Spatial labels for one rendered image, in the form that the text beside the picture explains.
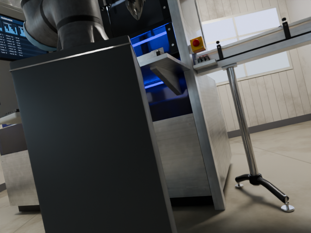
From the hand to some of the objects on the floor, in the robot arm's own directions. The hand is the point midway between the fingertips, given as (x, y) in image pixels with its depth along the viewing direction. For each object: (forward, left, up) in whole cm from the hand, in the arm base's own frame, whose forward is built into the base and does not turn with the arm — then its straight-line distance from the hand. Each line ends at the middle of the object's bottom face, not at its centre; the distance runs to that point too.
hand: (138, 17), depth 97 cm
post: (+32, -24, -110) cm, 117 cm away
